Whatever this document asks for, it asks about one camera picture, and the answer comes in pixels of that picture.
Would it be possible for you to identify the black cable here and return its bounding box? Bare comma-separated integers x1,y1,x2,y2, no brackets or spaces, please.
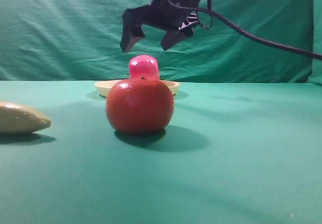
144,0,322,60

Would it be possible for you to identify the yellow plate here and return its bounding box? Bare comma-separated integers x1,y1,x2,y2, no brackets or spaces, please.
94,80,180,97

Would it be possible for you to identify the yellow-green mango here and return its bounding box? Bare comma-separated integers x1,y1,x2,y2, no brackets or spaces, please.
1,102,52,134

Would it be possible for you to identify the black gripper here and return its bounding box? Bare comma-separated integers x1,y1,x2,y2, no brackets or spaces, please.
120,0,211,52

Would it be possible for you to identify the orange tangerine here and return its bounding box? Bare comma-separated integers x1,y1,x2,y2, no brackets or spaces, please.
106,78,175,135

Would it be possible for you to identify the green backdrop cloth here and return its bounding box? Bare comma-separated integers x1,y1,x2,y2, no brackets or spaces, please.
1,0,321,83

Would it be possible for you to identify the green tablecloth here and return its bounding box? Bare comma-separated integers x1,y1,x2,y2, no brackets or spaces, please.
1,81,321,223

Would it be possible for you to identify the red apple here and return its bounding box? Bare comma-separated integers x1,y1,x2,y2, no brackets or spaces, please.
129,55,160,81

